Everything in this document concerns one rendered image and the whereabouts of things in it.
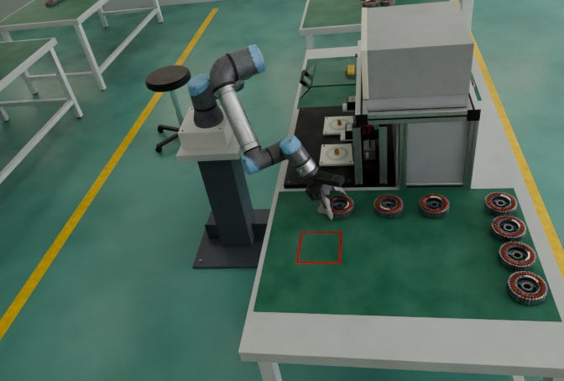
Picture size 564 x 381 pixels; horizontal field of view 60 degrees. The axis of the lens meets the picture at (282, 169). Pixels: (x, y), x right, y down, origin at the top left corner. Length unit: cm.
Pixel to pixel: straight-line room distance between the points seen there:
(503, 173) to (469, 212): 29
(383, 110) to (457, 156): 35
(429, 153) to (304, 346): 88
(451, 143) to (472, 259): 44
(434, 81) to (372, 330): 92
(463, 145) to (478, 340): 73
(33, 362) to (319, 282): 170
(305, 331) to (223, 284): 124
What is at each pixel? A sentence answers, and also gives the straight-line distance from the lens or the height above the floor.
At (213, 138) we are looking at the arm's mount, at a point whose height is 81.
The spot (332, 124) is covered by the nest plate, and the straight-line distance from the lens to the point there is 241.
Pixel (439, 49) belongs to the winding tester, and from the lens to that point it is 186.
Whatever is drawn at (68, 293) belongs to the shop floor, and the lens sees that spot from 314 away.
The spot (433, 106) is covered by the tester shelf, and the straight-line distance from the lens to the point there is 187.
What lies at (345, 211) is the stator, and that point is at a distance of 190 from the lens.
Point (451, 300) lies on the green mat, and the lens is 168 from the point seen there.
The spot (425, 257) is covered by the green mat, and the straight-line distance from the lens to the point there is 179.
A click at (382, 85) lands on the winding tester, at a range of 190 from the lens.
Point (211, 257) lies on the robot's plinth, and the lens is 292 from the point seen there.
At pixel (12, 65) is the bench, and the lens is 432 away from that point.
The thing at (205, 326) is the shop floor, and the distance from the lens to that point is 265.
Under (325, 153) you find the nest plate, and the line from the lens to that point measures 222.
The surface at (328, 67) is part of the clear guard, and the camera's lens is 231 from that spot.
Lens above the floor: 208
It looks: 37 degrees down
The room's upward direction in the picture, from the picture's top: 10 degrees counter-clockwise
